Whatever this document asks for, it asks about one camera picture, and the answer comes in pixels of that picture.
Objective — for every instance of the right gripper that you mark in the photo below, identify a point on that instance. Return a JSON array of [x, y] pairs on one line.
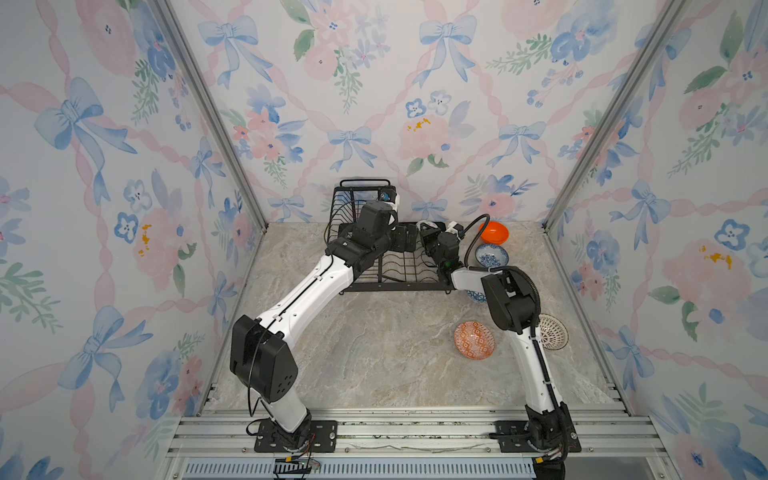
[[433, 235]]

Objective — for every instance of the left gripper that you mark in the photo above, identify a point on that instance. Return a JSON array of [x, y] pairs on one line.
[[401, 245]]

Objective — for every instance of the black wire dish rack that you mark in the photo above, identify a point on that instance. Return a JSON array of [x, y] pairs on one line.
[[365, 236]]

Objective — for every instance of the red patterned bowl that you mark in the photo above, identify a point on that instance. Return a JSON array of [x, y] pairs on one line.
[[474, 340]]

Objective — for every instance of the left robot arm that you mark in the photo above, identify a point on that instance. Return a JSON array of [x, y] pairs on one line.
[[261, 354]]

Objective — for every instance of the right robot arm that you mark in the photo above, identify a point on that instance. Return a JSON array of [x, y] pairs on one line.
[[514, 305]]

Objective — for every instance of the white blue floral bowl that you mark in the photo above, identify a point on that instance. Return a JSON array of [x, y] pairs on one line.
[[492, 256]]

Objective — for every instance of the orange plastic bowl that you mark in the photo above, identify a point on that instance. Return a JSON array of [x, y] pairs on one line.
[[495, 233]]

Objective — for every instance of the dark blue patterned bowl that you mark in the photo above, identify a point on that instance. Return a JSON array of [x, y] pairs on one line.
[[477, 296]]

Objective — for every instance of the beige lattice bowl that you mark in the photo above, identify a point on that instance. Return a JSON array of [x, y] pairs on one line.
[[553, 333]]

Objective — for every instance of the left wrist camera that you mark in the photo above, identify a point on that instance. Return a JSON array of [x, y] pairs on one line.
[[387, 193]]

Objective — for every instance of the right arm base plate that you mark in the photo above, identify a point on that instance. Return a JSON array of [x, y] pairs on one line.
[[517, 436]]

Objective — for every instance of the aluminium rail frame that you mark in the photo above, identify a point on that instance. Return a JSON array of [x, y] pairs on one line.
[[419, 443]]

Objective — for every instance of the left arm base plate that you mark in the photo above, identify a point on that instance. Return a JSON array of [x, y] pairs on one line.
[[312, 436]]

